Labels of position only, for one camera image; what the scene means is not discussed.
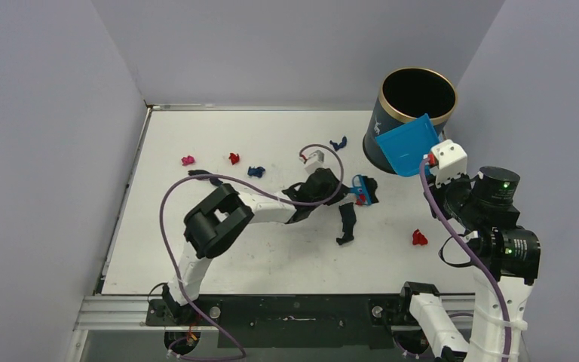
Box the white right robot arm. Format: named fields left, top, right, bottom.
left=396, top=162, right=541, bottom=361

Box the red paper scrap right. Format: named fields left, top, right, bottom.
left=412, top=229, right=428, bottom=246

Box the red paper scrap centre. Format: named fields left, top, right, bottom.
left=356, top=194, right=370, bottom=206

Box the black paper scrap left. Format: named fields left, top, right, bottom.
left=188, top=169, right=223, bottom=187

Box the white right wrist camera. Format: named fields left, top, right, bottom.
left=429, top=139, right=467, bottom=188

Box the dark blue gold-rimmed bin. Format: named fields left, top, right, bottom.
left=363, top=67, right=458, bottom=174

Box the dark blue paper scrap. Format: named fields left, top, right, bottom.
left=329, top=136, right=348, bottom=152
left=247, top=166, right=265, bottom=178

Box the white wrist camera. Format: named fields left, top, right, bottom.
left=429, top=139, right=467, bottom=188
left=304, top=150, right=325, bottom=175

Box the red paper scrap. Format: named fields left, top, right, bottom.
left=412, top=229, right=428, bottom=246
left=356, top=194, right=370, bottom=206
left=228, top=152, right=240, bottom=165

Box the red paper scrap left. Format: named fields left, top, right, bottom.
left=228, top=152, right=240, bottom=165

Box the blue plastic dustpan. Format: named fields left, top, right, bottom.
left=375, top=113, right=440, bottom=176

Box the small pink paper scrap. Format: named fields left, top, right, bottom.
left=181, top=155, right=195, bottom=167

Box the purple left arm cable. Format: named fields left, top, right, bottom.
left=158, top=143, right=345, bottom=362

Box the large black paper scrap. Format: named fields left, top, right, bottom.
left=336, top=203, right=357, bottom=246

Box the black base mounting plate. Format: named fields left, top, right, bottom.
left=144, top=294, right=446, bottom=350

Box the aluminium rail frame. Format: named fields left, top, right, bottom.
left=73, top=296, right=474, bottom=332

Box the dark blue paper scrap centre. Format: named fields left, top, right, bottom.
left=247, top=166, right=265, bottom=178

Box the dark blue paper scrap top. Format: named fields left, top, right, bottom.
left=329, top=136, right=348, bottom=152

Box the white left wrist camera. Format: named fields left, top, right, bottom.
left=304, top=150, right=325, bottom=175

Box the blue hand brush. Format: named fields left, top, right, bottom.
left=350, top=174, right=372, bottom=206

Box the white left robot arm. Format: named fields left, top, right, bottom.
left=161, top=167, right=357, bottom=325

